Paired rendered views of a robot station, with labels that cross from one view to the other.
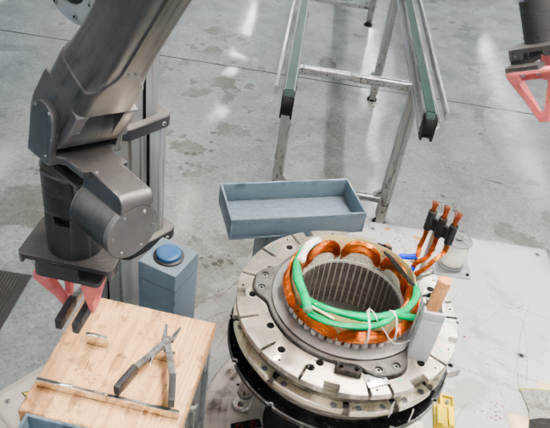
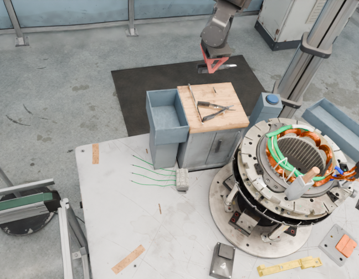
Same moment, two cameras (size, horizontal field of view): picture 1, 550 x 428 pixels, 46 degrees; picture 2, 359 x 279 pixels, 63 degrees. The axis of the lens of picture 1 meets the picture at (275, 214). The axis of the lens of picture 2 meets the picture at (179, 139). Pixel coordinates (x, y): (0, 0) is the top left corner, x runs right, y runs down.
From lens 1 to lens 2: 0.44 m
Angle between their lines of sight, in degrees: 45
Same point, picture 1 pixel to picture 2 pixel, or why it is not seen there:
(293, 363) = (247, 149)
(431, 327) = (297, 185)
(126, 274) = not seen: hidden behind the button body
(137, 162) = (301, 64)
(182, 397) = (210, 124)
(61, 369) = (197, 89)
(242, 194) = (329, 109)
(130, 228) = (211, 34)
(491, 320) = not seen: outside the picture
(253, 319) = (256, 129)
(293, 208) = (343, 132)
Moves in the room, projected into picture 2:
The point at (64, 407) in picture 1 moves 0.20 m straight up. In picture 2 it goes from (185, 96) to (195, 45)
